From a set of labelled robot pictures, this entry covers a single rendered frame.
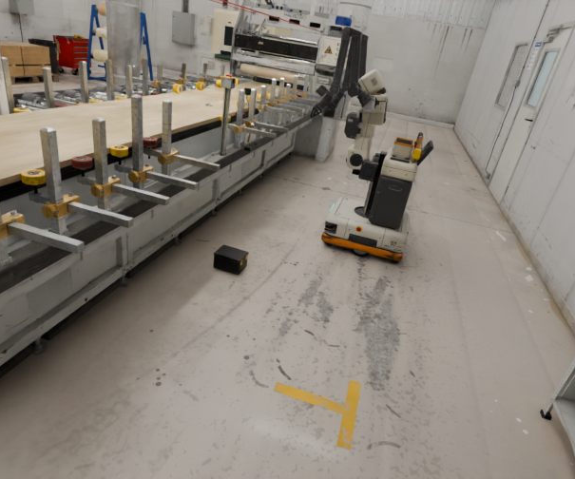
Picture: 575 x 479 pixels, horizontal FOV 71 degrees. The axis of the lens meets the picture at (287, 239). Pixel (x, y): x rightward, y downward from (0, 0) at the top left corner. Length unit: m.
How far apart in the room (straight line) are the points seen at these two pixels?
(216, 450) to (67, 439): 0.57
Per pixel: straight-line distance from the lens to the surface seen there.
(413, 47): 11.98
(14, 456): 1.93
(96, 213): 1.63
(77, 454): 1.87
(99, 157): 1.82
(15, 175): 1.80
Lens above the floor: 1.49
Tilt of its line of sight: 26 degrees down
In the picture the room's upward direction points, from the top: 9 degrees clockwise
